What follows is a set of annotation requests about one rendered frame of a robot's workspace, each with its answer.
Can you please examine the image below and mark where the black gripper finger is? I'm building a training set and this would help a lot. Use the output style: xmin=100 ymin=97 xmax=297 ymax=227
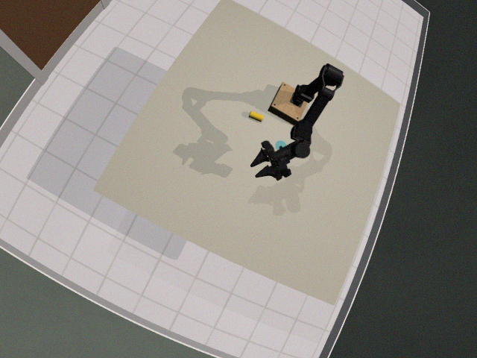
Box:
xmin=255 ymin=165 xmax=275 ymax=178
xmin=250 ymin=148 xmax=270 ymax=167

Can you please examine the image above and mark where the yellow cylinder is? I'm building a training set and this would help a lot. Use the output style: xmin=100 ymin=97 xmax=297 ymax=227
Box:
xmin=249 ymin=111 xmax=263 ymax=122

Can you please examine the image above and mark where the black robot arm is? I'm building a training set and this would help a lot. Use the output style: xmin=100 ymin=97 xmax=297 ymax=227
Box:
xmin=275 ymin=63 xmax=344 ymax=177

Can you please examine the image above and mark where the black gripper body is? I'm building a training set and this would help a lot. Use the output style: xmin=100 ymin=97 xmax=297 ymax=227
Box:
xmin=261 ymin=140 xmax=291 ymax=181

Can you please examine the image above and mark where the cyan circle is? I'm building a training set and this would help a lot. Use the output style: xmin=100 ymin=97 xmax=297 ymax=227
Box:
xmin=275 ymin=140 xmax=286 ymax=150

